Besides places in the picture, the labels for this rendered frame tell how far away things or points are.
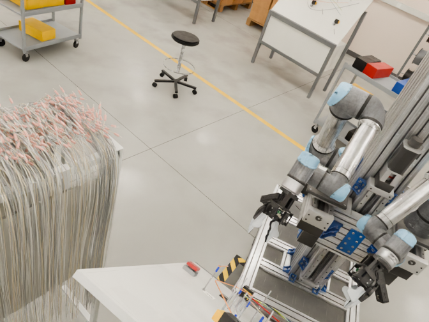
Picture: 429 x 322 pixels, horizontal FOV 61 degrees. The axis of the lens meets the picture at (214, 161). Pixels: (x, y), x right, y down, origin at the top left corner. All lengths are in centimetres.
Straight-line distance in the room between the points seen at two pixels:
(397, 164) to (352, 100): 55
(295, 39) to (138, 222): 384
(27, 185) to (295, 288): 206
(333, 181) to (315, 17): 459
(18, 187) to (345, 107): 124
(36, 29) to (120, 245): 298
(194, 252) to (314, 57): 370
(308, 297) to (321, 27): 400
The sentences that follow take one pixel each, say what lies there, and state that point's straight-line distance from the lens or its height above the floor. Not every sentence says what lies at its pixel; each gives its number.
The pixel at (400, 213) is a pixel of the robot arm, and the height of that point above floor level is 146.
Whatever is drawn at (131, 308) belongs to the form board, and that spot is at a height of 157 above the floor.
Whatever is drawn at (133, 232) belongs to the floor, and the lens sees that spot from 296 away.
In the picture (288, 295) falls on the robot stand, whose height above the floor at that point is 21.
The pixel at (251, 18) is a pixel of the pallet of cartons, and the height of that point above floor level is 16.
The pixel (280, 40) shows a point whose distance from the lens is 598.
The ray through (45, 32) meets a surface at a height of 28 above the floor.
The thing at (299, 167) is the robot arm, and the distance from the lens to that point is 134.
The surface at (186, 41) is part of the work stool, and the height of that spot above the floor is 68.
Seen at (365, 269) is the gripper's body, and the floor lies 138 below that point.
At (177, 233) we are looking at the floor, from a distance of 302.
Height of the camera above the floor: 231
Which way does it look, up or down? 37 degrees down
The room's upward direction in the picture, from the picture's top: 20 degrees clockwise
